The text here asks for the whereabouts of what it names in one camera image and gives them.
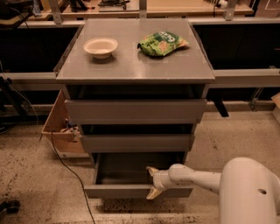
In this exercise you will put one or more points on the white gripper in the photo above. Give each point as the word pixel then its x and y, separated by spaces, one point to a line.
pixel 159 179

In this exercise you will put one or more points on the grey bottom drawer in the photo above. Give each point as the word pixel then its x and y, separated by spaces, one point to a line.
pixel 124 175

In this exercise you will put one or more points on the grey drawer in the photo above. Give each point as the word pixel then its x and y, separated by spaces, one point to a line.
pixel 136 104
pixel 101 138
pixel 124 175

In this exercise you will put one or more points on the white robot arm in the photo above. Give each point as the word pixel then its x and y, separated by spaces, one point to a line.
pixel 249 192

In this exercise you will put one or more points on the grey middle drawer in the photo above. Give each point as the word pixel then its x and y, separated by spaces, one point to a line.
pixel 101 138

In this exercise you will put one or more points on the grey top drawer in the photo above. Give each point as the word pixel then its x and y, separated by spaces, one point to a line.
pixel 136 104

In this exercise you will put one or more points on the grey drawer cabinet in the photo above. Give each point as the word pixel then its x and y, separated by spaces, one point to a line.
pixel 128 65

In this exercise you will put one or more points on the wooden box on floor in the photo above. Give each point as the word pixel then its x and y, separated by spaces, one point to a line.
pixel 66 141

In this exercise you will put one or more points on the green chip bag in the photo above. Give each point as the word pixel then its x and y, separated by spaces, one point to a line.
pixel 161 43

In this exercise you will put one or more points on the black caster wheel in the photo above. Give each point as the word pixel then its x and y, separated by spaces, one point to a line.
pixel 11 207

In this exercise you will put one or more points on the white paper bowl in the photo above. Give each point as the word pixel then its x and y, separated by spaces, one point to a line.
pixel 100 48

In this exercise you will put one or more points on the wooden workbench in background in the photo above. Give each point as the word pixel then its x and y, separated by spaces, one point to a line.
pixel 58 9

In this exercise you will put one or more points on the grey metal rail frame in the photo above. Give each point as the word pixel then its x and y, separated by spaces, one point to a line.
pixel 240 55

